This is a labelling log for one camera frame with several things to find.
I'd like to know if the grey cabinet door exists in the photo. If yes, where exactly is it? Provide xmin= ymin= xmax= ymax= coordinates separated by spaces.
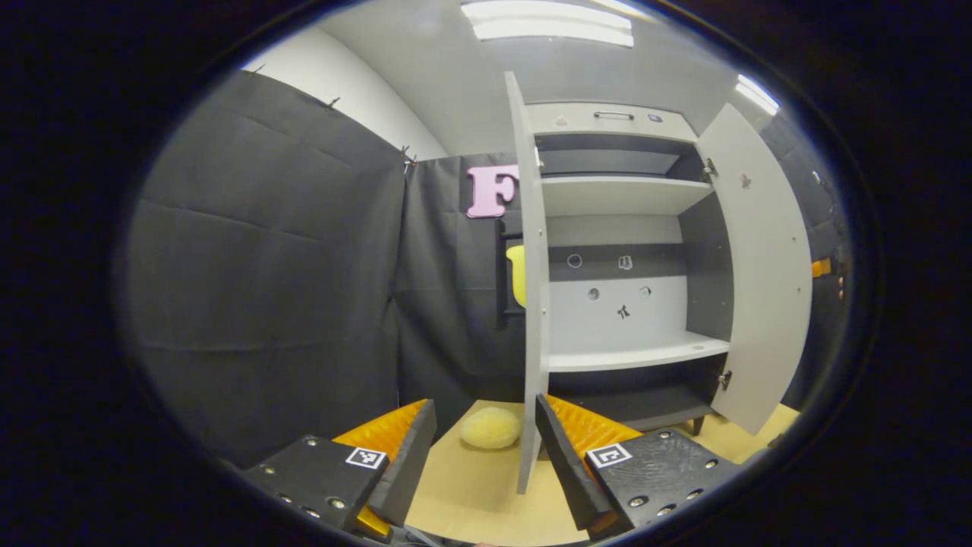
xmin=504 ymin=71 xmax=551 ymax=496
xmin=695 ymin=103 xmax=814 ymax=437

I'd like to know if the black door handle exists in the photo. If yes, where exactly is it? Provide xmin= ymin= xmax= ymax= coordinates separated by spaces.
xmin=497 ymin=219 xmax=527 ymax=329

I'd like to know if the yellow round coaster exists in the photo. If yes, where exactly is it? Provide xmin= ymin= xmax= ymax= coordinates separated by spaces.
xmin=458 ymin=406 xmax=523 ymax=451

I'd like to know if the large ceiling light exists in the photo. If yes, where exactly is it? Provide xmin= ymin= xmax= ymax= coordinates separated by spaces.
xmin=459 ymin=0 xmax=636 ymax=49

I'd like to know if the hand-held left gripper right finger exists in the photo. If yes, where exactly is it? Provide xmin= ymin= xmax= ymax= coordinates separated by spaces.
xmin=535 ymin=392 xmax=742 ymax=542

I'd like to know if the black backdrop cloth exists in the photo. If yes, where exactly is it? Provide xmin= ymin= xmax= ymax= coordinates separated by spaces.
xmin=125 ymin=68 xmax=850 ymax=469

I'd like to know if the small ceiling light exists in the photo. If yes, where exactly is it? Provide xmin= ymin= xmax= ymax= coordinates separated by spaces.
xmin=734 ymin=73 xmax=781 ymax=117

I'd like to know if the grey cabinet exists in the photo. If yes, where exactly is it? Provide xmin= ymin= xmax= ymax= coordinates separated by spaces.
xmin=524 ymin=101 xmax=736 ymax=436

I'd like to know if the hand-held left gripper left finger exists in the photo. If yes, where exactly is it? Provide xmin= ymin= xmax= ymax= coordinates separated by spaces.
xmin=243 ymin=398 xmax=439 ymax=542

